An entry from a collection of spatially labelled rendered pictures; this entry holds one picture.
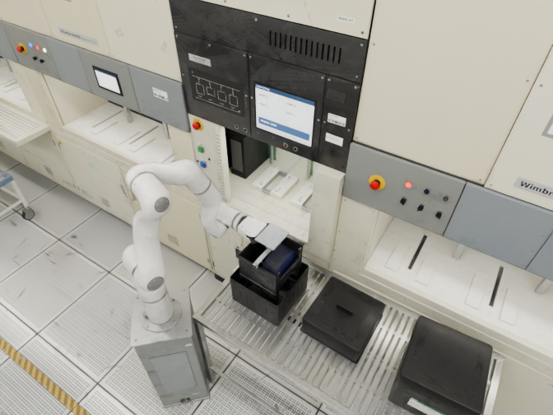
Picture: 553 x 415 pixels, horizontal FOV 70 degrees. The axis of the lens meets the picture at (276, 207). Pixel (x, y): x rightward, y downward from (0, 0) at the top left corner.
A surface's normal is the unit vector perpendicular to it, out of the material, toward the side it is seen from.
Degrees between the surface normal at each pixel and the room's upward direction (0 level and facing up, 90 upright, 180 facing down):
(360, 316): 0
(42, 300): 0
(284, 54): 90
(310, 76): 90
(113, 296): 0
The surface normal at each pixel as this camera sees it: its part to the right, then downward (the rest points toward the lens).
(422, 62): -0.54, 0.58
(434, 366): 0.01, -0.72
